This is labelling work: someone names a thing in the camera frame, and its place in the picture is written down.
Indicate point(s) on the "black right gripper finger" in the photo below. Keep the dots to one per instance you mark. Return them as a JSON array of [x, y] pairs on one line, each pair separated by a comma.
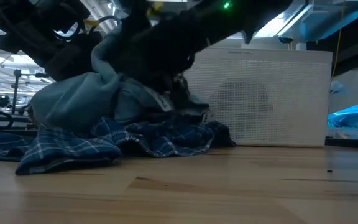
[[180, 91]]

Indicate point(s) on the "light blue denim jeans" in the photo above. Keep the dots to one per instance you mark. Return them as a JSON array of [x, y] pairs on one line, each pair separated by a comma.
[[141, 102]]

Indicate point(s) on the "light blue fleece garment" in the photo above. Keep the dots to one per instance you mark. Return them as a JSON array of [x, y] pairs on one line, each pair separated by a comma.
[[73, 99]]

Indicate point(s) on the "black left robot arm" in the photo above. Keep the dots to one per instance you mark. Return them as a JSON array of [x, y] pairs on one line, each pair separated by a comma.
[[17, 12]]

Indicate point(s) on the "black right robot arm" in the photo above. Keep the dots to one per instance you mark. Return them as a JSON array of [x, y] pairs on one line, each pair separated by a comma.
[[228, 15]]

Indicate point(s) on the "white plastic mesh basket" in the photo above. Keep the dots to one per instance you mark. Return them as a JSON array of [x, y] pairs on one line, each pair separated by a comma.
[[275, 93]]

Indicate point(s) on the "black metal rig frame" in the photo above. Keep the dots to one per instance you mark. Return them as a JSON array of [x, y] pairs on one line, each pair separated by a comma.
[[15, 93]]

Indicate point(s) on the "black metal table frame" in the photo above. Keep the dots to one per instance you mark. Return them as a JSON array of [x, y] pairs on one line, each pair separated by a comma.
[[350, 143]]

